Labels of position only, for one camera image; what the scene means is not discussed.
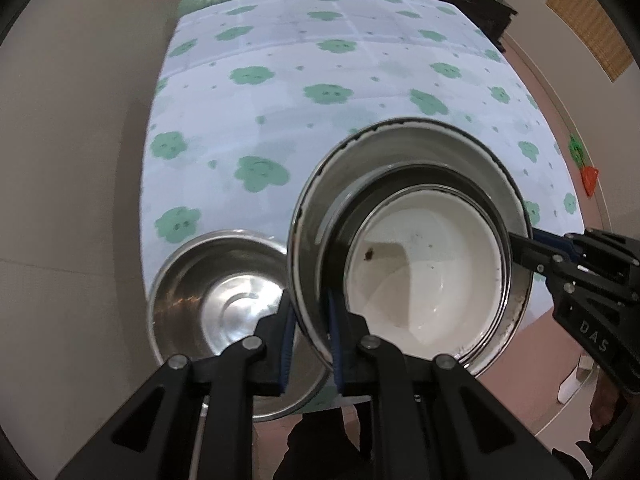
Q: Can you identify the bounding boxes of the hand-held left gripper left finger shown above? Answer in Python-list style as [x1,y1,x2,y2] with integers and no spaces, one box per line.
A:
[55,290,297,480]

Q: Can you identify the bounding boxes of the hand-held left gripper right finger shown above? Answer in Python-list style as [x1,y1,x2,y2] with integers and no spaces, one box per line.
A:
[327,292,561,480]

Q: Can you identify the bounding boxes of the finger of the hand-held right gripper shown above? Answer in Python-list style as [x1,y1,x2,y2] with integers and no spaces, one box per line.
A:
[507,232,640,302]
[532,229,640,281]

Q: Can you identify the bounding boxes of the large steel bowl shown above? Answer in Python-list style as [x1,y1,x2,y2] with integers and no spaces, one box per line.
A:
[146,229,332,421]

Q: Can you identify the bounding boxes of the large white enamel bowl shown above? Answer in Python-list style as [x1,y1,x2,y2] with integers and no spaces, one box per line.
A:
[344,185,505,358]

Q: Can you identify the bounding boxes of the medium steel bowl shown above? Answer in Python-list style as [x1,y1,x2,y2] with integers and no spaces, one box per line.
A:
[287,117,533,380]

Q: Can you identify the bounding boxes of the person's right hand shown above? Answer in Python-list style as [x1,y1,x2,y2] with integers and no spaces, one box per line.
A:
[590,377,624,433]

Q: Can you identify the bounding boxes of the green plastic toy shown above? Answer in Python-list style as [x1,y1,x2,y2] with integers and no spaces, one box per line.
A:
[569,134,589,167]

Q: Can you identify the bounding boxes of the person's legs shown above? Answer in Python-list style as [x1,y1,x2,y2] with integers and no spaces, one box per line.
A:
[272,410,361,480]

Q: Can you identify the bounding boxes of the yellow window blind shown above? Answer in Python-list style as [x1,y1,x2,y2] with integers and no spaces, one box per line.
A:
[545,0,633,81]

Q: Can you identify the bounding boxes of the cloud print tablecloth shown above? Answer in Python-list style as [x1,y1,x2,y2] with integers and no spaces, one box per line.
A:
[140,0,586,416]

